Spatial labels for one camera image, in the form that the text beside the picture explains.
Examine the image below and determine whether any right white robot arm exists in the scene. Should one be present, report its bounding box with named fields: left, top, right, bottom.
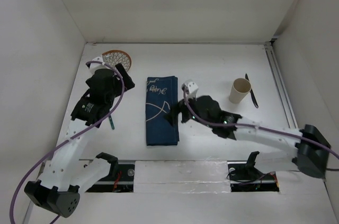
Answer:
left=164, top=95, right=331, bottom=178

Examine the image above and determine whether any fork with green handle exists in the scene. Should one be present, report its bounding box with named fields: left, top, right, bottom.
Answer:
left=108, top=115, right=115, bottom=130

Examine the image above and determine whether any black knife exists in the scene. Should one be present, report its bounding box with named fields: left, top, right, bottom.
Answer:
left=245, top=74, right=259, bottom=109

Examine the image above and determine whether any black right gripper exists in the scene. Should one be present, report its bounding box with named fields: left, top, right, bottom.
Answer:
left=163, top=91, right=214, bottom=128

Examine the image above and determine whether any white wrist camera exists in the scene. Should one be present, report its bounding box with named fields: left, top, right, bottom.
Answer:
left=182, top=79, right=199, bottom=98
left=86, top=56, right=110, bottom=75

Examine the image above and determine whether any aluminium rail at right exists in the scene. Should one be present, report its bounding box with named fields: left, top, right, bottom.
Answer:
left=264, top=41, right=298, bottom=129

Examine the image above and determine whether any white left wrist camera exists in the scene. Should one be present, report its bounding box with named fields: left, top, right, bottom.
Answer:
left=86, top=56, right=110, bottom=75

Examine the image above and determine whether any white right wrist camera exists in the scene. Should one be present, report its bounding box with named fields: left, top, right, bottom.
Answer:
left=182, top=79, right=199, bottom=98

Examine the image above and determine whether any floral plate with orange rim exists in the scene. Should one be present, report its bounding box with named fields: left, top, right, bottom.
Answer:
left=102, top=50, right=132, bottom=71

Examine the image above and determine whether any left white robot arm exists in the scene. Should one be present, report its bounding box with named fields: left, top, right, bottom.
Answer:
left=24, top=61, right=135, bottom=218

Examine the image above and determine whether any beige paper cup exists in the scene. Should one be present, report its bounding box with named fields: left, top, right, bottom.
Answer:
left=229, top=78, right=252, bottom=104

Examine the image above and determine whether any dark blue printed cloth napkin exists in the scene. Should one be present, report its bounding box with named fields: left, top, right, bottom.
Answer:
left=145, top=76, right=179, bottom=147

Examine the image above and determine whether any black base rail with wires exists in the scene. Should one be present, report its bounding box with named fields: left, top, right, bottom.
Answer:
left=88, top=160, right=280, bottom=194

